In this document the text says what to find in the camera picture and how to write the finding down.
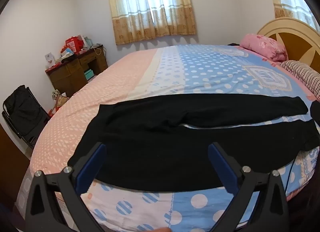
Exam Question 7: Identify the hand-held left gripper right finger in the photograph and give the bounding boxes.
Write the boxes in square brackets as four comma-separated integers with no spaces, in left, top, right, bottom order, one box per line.
[207,142,290,232]

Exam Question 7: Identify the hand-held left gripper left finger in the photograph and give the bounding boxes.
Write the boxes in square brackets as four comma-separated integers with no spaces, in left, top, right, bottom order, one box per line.
[25,142,108,232]

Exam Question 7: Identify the black pants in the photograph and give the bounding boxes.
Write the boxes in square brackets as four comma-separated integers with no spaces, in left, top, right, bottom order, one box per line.
[67,94,320,192]

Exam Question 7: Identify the patterned paper bag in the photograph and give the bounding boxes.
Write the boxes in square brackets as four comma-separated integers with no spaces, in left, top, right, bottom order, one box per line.
[52,90,70,113]

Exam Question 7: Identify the brown wooden door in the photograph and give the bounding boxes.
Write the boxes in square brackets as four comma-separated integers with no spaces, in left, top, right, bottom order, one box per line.
[0,123,30,197]

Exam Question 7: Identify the black folding chair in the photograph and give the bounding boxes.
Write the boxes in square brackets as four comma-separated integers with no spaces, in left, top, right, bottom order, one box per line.
[2,85,50,149]

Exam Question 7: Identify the brown wooden desk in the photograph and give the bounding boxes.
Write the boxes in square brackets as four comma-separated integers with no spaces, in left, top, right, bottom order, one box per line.
[45,45,108,98]

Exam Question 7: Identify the bed with polka-dot sheet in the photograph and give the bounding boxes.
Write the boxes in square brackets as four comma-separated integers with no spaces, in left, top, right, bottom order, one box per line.
[15,44,320,232]

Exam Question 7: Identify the white card box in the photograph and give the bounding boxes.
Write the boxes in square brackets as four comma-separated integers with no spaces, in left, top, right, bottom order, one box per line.
[45,52,56,69]

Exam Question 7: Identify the striped pillow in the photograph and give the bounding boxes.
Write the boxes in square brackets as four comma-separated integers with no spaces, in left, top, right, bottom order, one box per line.
[277,60,320,101]

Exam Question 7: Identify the red gift bag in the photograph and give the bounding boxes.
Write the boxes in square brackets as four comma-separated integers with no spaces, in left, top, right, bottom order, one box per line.
[65,37,84,53]

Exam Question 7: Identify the pink pillow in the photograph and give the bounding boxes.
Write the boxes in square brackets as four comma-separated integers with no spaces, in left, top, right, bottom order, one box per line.
[239,34,288,62]

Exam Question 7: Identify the cream wooden headboard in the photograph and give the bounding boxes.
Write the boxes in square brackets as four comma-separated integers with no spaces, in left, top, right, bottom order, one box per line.
[257,17,320,75]

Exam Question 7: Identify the beige floral window curtain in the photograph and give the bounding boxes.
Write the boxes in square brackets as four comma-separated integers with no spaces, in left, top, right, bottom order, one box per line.
[265,0,320,31]
[105,0,198,46]

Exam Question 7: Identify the dark blue cable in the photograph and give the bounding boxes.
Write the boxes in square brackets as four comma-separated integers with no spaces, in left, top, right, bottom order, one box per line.
[284,156,296,195]

